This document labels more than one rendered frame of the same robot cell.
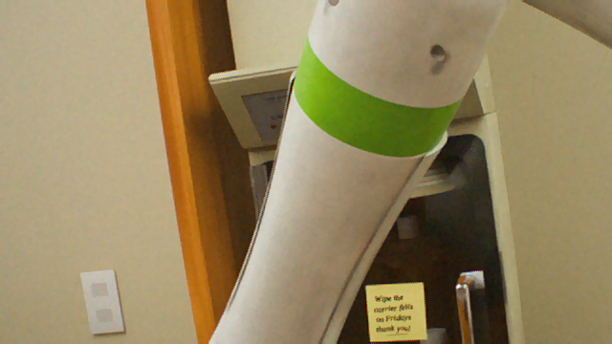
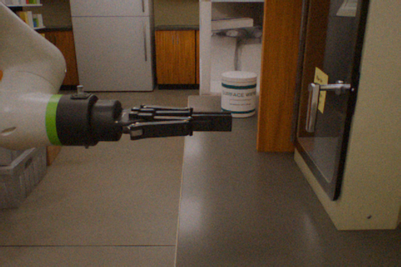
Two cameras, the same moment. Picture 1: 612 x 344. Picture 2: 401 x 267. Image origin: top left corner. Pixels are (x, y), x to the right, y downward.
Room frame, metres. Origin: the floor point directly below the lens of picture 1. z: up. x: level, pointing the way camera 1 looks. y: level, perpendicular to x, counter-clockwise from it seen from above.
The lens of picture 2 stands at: (1.17, -0.68, 1.34)
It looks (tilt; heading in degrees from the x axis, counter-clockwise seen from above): 20 degrees down; 74
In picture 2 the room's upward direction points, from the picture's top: straight up
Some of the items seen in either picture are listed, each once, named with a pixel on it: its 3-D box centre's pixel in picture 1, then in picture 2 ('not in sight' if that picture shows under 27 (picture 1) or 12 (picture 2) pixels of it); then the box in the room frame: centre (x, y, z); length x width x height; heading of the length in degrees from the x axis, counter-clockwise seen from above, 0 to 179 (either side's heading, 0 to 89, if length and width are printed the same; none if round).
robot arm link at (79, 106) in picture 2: not in sight; (82, 118); (1.13, -0.05, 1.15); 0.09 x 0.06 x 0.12; 74
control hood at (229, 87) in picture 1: (349, 94); not in sight; (1.56, -0.05, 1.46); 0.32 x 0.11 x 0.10; 75
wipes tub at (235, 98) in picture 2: not in sight; (238, 93); (1.66, 0.52, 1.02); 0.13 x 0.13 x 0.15
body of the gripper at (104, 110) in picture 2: not in sight; (123, 120); (1.20, -0.07, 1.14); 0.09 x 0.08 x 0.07; 164
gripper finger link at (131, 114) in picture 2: not in sight; (160, 123); (1.27, -0.10, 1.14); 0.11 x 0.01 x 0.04; 160
